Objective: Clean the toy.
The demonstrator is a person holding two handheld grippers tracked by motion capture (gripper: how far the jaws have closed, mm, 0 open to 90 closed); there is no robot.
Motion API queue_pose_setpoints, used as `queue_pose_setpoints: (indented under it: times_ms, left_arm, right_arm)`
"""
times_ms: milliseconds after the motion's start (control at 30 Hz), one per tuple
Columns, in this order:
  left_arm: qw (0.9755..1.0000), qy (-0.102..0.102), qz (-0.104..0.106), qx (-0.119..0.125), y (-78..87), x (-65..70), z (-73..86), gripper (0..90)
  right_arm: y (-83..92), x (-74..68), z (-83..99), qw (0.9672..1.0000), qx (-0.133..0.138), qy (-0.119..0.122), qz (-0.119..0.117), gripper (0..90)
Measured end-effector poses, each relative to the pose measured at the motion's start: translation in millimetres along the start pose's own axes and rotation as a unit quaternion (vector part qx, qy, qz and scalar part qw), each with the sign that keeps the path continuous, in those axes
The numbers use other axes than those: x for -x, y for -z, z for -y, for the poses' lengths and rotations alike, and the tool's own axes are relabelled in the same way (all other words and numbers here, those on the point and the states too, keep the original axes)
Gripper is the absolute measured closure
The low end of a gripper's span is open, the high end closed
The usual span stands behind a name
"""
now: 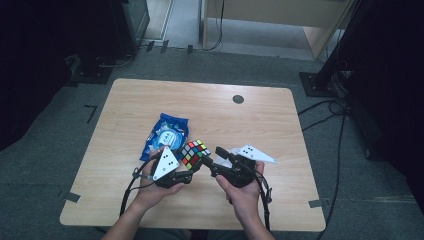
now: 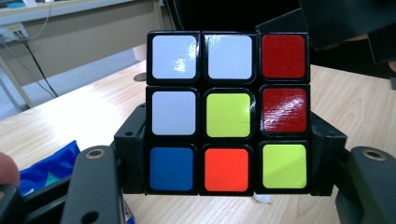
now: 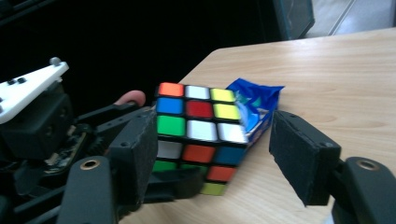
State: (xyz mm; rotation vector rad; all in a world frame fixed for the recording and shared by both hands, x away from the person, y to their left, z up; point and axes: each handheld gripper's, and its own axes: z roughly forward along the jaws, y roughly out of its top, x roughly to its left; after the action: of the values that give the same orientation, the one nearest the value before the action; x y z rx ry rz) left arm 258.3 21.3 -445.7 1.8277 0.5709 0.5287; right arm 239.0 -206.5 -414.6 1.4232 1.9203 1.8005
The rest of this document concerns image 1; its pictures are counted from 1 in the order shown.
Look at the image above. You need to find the hand-held gripper cable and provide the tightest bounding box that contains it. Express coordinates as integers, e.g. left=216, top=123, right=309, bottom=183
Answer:
left=119, top=156, right=162, bottom=218
left=253, top=169, right=274, bottom=232

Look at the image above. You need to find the light wooden desk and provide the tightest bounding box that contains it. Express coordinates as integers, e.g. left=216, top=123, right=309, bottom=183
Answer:
left=199, top=0, right=356, bottom=60

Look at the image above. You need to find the person's left hand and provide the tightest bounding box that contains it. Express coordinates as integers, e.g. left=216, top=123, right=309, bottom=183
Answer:
left=132, top=149, right=186, bottom=212

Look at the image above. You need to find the long black floor cable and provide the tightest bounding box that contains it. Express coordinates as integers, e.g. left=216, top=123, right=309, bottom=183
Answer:
left=314, top=109, right=348, bottom=240

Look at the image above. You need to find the black stand base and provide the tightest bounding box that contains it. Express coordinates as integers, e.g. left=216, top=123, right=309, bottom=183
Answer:
left=69, top=54, right=114, bottom=85

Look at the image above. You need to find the multicoloured puzzle cube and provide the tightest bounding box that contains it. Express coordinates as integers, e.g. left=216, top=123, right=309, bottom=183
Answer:
left=179, top=139, right=212, bottom=171

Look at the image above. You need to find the looped black floor cable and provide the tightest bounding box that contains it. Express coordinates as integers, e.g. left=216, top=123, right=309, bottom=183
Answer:
left=297, top=98, right=349, bottom=133

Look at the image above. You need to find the right hand-held gripper cable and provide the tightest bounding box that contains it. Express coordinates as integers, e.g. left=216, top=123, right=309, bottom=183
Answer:
left=253, top=169, right=274, bottom=232

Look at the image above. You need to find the grey tape piece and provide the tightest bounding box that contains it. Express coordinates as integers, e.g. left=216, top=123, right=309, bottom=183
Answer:
left=64, top=191, right=82, bottom=204
left=308, top=198, right=329, bottom=209

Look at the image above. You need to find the black cabinet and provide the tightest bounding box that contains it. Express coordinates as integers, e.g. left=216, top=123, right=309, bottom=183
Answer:
left=109, top=0, right=151, bottom=58

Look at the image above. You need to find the hanging black cable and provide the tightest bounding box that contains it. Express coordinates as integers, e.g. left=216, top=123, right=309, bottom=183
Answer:
left=203, top=0, right=225, bottom=52

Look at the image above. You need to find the dark curtain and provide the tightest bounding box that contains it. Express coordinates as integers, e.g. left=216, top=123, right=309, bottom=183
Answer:
left=0, top=0, right=116, bottom=152
left=343, top=0, right=424, bottom=216

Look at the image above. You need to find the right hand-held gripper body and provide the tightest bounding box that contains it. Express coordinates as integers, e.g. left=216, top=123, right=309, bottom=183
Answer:
left=209, top=143, right=278, bottom=188

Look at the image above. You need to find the blue wet wipes pack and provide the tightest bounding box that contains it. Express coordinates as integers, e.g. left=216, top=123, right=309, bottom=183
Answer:
left=139, top=112, right=190, bottom=163

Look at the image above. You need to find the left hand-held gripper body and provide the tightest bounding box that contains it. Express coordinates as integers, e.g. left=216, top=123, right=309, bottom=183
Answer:
left=151, top=146, right=194, bottom=190

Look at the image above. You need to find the black metal stand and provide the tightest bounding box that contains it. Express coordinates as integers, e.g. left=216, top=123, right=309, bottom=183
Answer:
left=298, top=0, right=371, bottom=99

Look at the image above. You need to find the left hand-held gripper cable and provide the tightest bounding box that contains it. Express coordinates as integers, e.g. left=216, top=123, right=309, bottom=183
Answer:
left=119, top=156, right=162, bottom=218

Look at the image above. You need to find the person's right hand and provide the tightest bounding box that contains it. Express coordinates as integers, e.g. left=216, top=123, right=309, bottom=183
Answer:
left=214, top=160, right=266, bottom=223

